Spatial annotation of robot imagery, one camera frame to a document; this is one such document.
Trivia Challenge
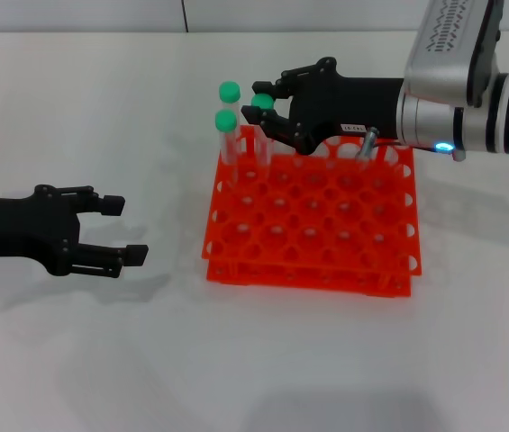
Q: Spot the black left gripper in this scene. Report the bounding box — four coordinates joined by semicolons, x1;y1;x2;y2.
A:
0;183;150;279

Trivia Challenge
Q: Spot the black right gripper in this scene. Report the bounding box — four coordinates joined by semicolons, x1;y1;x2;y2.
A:
239;56;407;157

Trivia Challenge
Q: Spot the clear test tube green cap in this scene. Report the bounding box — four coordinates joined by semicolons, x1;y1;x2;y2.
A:
217;80;242;157
214;110;239;188
250;93;277;176

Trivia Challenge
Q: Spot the orange test tube rack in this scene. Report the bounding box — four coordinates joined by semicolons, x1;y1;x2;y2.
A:
201;124;423;298

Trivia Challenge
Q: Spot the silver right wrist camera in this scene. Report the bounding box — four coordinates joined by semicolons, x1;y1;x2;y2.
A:
404;0;505;109

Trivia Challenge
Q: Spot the right arm black connector cable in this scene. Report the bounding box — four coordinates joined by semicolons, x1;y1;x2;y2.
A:
373;139;467;163

